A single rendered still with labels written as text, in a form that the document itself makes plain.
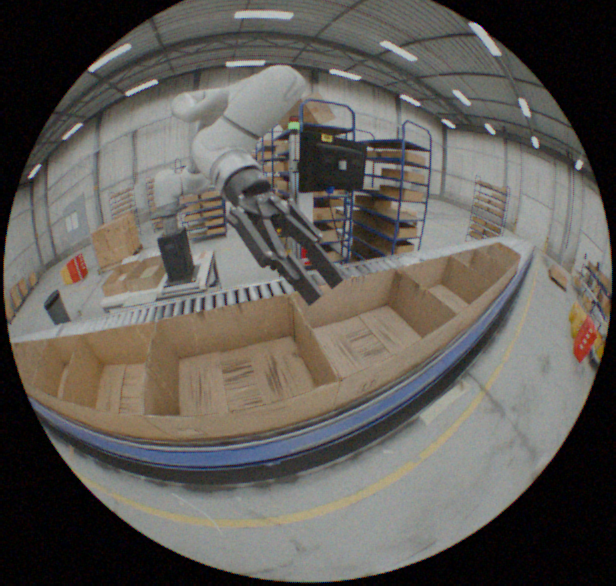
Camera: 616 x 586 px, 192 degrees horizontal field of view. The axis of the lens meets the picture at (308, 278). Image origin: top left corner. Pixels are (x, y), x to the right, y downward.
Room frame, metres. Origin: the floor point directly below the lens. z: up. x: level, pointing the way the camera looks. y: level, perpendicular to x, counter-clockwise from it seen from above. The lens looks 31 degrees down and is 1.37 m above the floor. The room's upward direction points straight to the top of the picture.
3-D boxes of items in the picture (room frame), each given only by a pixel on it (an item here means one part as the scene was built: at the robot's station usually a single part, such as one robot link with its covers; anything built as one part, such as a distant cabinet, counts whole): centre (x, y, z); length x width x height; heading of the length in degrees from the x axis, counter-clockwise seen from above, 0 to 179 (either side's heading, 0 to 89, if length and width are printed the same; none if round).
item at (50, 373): (-0.05, 0.91, 0.96); 0.39 x 0.29 x 0.17; 112
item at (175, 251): (1.06, 0.88, 0.91); 0.26 x 0.26 x 0.33; 18
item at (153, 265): (1.03, 1.21, 0.80); 0.38 x 0.28 x 0.10; 16
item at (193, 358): (0.24, 0.18, 0.96); 0.39 x 0.29 x 0.17; 112
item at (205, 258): (1.07, 1.20, 0.74); 1.00 x 0.58 x 0.03; 108
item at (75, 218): (2.18, 5.21, 1.02); 1.30 x 0.50 x 2.05; 100
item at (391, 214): (2.27, -0.86, 0.98); 0.98 x 0.49 x 1.96; 22
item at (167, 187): (1.07, 0.87, 1.38); 0.18 x 0.16 x 0.22; 135
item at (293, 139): (1.07, 0.07, 1.11); 0.12 x 0.05 x 0.88; 112
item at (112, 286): (0.95, 1.52, 0.80); 0.38 x 0.28 x 0.10; 19
